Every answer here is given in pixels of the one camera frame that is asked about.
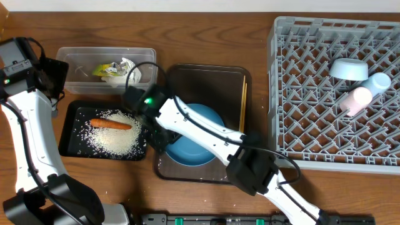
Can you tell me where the large blue plate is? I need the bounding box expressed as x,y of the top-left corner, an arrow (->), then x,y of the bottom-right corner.
166,103 -> 224,166

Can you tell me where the orange carrot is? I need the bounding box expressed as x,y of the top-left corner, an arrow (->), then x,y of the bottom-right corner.
90,119 -> 132,130

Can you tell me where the yellow foil snack wrapper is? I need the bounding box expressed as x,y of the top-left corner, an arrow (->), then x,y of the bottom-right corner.
92,62 -> 120,77

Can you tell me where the white paper napkin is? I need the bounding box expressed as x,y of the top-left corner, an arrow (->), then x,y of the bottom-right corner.
101,57 -> 142,86

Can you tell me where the light blue small bowl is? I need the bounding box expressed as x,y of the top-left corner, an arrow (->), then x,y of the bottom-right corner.
329,58 -> 368,81

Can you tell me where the white cup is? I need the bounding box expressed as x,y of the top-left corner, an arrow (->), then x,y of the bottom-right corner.
339,87 -> 373,116

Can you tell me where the light blue cup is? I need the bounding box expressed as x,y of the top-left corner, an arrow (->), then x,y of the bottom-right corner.
361,72 -> 391,97

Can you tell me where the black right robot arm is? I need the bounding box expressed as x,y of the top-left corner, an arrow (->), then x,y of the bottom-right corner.
132,84 -> 329,224

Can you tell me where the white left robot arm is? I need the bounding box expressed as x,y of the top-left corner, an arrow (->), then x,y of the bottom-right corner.
1,59 -> 130,224

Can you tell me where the black waste tray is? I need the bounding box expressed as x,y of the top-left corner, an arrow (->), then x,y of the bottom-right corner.
59,100 -> 148,161

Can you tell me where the grey dishwasher rack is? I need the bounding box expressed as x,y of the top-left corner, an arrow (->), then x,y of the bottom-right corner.
267,16 -> 399,174

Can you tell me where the pile of white rice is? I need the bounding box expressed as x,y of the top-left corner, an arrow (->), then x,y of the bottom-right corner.
79,110 -> 146,159

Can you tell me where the clear plastic bin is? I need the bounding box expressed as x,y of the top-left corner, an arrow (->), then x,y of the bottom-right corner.
56,47 -> 157,95

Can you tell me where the dark brown serving tray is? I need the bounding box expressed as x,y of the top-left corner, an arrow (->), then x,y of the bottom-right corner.
154,64 -> 252,184

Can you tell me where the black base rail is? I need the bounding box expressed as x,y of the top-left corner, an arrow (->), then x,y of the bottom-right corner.
137,214 -> 376,225

